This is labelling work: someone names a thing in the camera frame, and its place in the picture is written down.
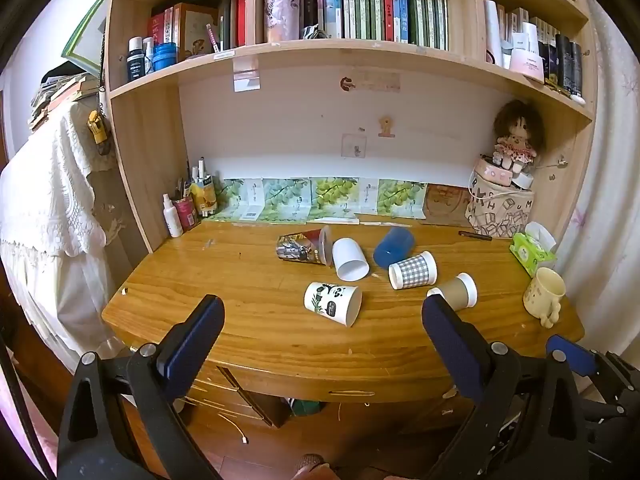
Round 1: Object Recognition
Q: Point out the floral cylinder box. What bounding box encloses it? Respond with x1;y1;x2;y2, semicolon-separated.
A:
263;0;302;44

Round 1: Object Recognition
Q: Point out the cream ceramic mug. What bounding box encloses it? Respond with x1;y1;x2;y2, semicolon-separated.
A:
522;267;567;329

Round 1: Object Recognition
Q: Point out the white spray bottle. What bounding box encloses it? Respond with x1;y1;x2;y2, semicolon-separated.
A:
162;193;184;238

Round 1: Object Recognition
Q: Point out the blue cup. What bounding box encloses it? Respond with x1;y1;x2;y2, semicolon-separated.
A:
373;226;416;269

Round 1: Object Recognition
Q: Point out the white cosmetic jar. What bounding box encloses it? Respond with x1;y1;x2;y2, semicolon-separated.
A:
508;32;546;84

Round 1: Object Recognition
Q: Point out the green tissue pack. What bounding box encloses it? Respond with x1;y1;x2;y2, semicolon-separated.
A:
509;221;558;277

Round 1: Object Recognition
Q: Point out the blue jar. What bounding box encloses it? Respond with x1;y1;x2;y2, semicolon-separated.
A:
151;42;179;72

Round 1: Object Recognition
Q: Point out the wooden bookshelf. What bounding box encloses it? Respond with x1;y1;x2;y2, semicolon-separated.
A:
102;0;599;257

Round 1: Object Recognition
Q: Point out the brown haired rag doll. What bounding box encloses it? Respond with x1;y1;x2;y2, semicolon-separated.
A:
492;99;546;173

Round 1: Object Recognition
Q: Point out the brown printed box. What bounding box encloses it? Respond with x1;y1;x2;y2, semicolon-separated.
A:
172;2;222;62

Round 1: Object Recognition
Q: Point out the green framed picture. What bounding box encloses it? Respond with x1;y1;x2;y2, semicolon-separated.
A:
60;0;113;73

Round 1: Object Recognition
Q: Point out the yellow hanging toy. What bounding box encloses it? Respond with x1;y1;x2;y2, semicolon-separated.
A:
87;109;111;156

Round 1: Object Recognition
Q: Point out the red pen holder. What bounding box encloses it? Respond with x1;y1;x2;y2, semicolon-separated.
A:
172;195;198;232

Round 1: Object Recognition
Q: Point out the letter print storage basket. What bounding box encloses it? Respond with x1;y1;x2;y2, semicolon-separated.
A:
465;180;536;239

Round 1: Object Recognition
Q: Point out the checked paper cup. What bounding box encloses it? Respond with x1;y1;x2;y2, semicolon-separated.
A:
388;250;438;291

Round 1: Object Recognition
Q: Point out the brown paper cup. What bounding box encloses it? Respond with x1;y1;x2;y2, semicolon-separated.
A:
426;273;479;309

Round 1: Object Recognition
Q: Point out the row of black cosmetic bottles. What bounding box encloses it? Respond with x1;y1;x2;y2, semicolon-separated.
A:
537;34;586;99

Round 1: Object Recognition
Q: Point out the row of books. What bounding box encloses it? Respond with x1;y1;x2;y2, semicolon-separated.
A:
299;0;451;52

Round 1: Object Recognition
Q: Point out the white cable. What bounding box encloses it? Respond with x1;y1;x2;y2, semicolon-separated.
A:
217;412;250;445

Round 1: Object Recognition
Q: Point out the dark printed paper cup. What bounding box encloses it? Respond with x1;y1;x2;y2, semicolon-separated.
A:
276;226;334;266

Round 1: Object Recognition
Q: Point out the dark mouthwash bottle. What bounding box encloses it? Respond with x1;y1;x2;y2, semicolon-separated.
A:
126;36;147;82

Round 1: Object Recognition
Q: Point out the panda print paper cup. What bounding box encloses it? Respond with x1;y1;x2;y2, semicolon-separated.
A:
304;281;363;328

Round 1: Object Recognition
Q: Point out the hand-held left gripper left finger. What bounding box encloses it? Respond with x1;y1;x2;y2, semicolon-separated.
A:
57;294;226;480

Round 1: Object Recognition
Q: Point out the yellow drink carton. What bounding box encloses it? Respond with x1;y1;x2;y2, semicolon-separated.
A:
191;180;218;218

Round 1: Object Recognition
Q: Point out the red book set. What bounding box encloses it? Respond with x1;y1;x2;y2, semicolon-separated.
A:
148;6;177;47

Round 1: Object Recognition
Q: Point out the brown wooden board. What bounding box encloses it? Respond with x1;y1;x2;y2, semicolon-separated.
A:
424;183;473;227

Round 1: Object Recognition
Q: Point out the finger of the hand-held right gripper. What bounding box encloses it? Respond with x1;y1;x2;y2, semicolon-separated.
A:
546;335;640;411

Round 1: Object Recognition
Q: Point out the grape print card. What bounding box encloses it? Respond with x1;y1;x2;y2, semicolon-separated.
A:
307;176;362;224
375;178;429;219
212;178;264;221
259;177;313;222

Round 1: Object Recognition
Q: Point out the white lace cloth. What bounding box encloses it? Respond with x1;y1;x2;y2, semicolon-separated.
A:
0;99;128;361

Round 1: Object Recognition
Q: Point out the pink round box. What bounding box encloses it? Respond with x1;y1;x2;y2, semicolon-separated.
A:
475;156;513;188

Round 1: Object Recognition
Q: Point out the plain white paper cup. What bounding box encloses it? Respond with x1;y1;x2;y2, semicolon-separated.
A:
332;237;371;282

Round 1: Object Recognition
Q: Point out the pile of old books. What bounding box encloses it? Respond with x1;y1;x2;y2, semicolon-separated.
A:
27;62;103;133

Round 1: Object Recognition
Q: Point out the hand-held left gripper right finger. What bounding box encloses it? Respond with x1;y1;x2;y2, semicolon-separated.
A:
421;294;594;480

